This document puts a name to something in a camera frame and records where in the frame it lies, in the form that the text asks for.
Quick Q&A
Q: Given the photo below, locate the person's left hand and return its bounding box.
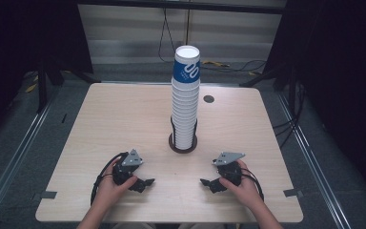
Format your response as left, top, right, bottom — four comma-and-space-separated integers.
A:
95, 156, 139, 211

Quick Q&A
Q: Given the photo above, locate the bundle of black cables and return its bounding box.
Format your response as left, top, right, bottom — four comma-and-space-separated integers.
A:
272, 81, 307, 149

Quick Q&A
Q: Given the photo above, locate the grey tape piece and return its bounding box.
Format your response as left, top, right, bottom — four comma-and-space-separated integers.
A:
283, 188, 300, 198
40, 190, 58, 200

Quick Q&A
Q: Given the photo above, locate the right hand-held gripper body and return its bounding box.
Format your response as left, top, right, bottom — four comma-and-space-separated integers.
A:
212, 151, 246, 187

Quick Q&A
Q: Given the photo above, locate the person's right hand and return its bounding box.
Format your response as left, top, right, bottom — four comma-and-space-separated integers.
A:
218, 158, 263, 211

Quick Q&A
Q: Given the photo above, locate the black crossbar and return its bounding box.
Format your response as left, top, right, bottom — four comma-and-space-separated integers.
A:
76, 0, 288, 15

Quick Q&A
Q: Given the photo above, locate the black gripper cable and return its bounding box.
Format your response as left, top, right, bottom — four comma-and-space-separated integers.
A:
90, 152, 130, 206
241, 167, 265, 202

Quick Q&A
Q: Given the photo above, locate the dark wooden cup holder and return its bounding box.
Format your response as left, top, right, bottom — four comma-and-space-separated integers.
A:
168, 115, 199, 155

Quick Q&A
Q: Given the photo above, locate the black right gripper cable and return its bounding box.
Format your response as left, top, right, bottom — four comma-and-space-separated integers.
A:
241, 167, 265, 202

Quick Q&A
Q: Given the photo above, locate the metal floor rail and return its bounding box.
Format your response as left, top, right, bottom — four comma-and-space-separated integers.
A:
276, 93, 353, 229
0, 101, 53, 222

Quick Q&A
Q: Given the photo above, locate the yellow floor cable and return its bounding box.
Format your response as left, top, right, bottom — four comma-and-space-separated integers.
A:
201, 59, 232, 69

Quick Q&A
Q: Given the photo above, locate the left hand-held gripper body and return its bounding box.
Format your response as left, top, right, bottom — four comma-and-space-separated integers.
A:
112, 148, 144, 187

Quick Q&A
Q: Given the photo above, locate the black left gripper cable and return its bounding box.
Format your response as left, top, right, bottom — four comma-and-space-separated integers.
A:
90, 152, 130, 206

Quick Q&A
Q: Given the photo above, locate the stack of white paper cups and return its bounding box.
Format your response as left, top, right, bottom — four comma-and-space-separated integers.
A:
171, 77, 200, 151

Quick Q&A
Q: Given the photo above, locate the black metal stand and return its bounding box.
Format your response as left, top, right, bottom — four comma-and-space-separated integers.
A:
36, 59, 101, 115
239, 62, 300, 113

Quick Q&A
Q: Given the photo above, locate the black hanging cable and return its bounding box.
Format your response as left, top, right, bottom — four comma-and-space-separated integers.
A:
157, 8, 177, 63

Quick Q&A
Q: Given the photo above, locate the black floor cable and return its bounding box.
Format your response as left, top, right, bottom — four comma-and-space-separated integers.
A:
228, 59, 268, 73

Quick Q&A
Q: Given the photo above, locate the blue banded white cup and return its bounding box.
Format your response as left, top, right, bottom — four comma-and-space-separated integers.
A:
173, 45, 201, 85

